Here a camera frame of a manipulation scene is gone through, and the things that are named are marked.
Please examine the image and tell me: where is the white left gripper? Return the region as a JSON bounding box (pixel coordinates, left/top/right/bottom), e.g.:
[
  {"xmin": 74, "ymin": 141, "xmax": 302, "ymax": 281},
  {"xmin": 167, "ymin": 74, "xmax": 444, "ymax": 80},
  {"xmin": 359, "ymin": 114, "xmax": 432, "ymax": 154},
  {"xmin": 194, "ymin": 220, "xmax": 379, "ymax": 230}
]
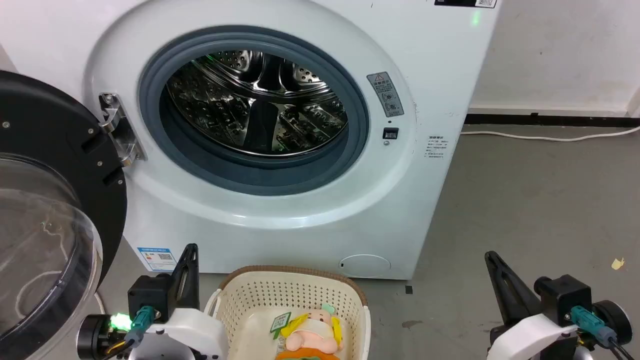
[{"xmin": 145, "ymin": 243, "xmax": 230, "ymax": 360}]

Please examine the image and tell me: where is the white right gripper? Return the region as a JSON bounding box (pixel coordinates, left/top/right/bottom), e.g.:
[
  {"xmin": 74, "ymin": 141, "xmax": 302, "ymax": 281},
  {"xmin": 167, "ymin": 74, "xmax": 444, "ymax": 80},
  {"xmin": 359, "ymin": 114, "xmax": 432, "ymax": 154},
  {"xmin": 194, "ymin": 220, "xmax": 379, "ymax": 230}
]
[{"xmin": 484, "ymin": 251, "xmax": 581, "ymax": 360}]

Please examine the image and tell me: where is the white front-load washing machine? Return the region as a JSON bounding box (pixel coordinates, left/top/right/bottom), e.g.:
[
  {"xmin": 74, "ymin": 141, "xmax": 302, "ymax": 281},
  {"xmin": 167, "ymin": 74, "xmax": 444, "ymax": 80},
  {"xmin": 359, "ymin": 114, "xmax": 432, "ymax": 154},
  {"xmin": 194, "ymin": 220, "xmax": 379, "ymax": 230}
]
[{"xmin": 0, "ymin": 0, "xmax": 502, "ymax": 281}]

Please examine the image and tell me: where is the blue energy label sticker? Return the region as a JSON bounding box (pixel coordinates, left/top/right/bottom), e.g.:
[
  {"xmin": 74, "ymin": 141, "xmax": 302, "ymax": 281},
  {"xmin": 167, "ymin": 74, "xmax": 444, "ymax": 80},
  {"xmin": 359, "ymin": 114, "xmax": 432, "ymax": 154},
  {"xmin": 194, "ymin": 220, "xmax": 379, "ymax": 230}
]
[{"xmin": 137, "ymin": 246, "xmax": 178, "ymax": 272}]

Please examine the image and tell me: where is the cream perforated laundry basket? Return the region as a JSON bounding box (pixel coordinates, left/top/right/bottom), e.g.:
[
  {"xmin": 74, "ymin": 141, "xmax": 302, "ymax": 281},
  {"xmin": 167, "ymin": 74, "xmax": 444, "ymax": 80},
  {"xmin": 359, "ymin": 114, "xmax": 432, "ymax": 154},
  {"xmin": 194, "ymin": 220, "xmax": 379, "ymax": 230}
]
[{"xmin": 204, "ymin": 265, "xmax": 372, "ymax": 360}]

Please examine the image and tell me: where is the green hang tag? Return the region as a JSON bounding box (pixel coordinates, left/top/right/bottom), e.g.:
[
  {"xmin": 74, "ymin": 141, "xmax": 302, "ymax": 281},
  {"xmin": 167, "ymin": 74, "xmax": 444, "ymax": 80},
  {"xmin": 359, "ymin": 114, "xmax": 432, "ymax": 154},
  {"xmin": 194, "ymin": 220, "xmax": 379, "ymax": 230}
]
[{"xmin": 270, "ymin": 312, "xmax": 292, "ymax": 340}]

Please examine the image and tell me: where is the orange plush toy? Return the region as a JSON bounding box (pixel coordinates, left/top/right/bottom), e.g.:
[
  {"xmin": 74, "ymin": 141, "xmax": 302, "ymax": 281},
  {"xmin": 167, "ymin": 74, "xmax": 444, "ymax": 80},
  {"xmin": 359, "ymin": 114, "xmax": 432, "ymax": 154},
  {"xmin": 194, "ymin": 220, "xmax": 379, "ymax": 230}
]
[{"xmin": 274, "ymin": 350, "xmax": 336, "ymax": 360}]

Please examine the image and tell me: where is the pink baby doll toy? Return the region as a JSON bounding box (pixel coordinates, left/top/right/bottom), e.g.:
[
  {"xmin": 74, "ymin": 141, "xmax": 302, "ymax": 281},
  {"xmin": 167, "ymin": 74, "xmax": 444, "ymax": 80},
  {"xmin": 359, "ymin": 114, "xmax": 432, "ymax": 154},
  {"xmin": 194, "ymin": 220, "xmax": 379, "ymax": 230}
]
[{"xmin": 284, "ymin": 304, "xmax": 344, "ymax": 353}]

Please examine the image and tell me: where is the round drain filter cover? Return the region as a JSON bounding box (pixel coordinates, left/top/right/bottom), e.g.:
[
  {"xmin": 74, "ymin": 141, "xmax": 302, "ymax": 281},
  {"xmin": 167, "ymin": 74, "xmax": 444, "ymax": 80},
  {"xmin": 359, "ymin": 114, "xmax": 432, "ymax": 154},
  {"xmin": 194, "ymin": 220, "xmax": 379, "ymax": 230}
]
[{"xmin": 339, "ymin": 254, "xmax": 392, "ymax": 277}]

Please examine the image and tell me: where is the chrome door hinge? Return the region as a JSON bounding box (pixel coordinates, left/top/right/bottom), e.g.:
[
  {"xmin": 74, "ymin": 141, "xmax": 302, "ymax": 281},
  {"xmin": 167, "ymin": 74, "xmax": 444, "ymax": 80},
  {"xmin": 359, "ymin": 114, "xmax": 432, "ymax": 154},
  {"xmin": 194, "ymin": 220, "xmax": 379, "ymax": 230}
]
[{"xmin": 98, "ymin": 92, "xmax": 147, "ymax": 168}]

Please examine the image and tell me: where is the grey rubber door gasket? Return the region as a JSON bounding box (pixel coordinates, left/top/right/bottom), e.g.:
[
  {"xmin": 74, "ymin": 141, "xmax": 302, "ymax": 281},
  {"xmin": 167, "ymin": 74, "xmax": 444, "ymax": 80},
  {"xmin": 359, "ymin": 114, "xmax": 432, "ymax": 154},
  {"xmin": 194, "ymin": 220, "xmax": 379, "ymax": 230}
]
[{"xmin": 138, "ymin": 26, "xmax": 371, "ymax": 197}]

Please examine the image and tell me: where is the steel washer drum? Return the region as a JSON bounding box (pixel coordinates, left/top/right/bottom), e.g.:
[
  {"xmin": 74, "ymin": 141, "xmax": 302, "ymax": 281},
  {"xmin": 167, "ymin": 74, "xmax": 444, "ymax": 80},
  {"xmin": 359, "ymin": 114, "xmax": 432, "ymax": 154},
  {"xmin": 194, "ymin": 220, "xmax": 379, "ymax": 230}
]
[{"xmin": 165, "ymin": 50, "xmax": 349, "ymax": 157}]

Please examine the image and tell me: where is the black baseboard strip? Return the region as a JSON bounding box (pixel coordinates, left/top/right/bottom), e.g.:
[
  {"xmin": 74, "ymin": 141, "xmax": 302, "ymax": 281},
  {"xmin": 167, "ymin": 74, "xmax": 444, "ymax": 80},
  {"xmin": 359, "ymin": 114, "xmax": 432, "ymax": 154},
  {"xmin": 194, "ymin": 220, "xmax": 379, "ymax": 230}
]
[{"xmin": 465, "ymin": 114, "xmax": 640, "ymax": 128}]

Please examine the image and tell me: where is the black washer door, clear glass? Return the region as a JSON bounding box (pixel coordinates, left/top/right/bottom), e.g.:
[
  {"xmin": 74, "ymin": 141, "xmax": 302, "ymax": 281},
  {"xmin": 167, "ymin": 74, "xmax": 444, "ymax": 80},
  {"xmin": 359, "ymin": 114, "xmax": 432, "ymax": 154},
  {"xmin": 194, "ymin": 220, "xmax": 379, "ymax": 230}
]
[{"xmin": 0, "ymin": 70, "xmax": 128, "ymax": 360}]

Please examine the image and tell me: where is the grey warning sticker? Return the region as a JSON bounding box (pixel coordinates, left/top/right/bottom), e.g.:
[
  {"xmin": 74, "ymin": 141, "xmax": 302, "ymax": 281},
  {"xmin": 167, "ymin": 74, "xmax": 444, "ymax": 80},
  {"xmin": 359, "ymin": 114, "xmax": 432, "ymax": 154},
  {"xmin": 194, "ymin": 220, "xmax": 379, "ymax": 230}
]
[{"xmin": 366, "ymin": 71, "xmax": 405, "ymax": 119}]

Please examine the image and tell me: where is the black control panel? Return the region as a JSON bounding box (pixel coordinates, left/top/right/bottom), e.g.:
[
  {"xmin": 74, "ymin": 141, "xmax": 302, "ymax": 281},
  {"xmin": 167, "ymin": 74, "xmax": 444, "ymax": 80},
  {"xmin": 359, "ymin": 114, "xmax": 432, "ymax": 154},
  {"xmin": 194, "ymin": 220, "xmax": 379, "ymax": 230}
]
[{"xmin": 434, "ymin": 0, "xmax": 498, "ymax": 9}]

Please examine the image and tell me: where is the teal left cable connector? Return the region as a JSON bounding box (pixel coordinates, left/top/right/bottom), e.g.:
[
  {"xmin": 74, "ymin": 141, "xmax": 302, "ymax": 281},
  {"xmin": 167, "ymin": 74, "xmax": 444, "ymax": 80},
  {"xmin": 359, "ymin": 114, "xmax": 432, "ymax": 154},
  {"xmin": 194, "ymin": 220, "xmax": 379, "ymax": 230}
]
[{"xmin": 124, "ymin": 305, "xmax": 157, "ymax": 347}]

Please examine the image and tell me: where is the teal cable connector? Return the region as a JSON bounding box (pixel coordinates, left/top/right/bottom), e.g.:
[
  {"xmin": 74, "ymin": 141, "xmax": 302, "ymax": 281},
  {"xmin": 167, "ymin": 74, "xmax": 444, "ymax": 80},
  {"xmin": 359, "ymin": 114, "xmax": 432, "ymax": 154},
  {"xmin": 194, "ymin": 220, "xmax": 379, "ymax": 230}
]
[
  {"xmin": 570, "ymin": 306, "xmax": 619, "ymax": 349},
  {"xmin": 124, "ymin": 305, "xmax": 157, "ymax": 347}
]

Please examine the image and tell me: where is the teal right cable connector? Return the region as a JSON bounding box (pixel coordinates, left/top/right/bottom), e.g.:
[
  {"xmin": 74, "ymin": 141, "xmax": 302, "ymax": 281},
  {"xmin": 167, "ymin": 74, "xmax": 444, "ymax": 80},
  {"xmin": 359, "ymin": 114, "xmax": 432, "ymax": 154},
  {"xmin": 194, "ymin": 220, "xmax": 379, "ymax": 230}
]
[{"xmin": 570, "ymin": 306, "xmax": 619, "ymax": 349}]

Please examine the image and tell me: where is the white power cable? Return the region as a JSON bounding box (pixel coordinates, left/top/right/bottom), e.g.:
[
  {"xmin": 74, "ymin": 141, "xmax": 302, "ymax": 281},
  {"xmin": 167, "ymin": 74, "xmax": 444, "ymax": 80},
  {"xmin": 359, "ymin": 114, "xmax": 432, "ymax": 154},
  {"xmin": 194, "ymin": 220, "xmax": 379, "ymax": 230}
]
[{"xmin": 460, "ymin": 125, "xmax": 640, "ymax": 143}]

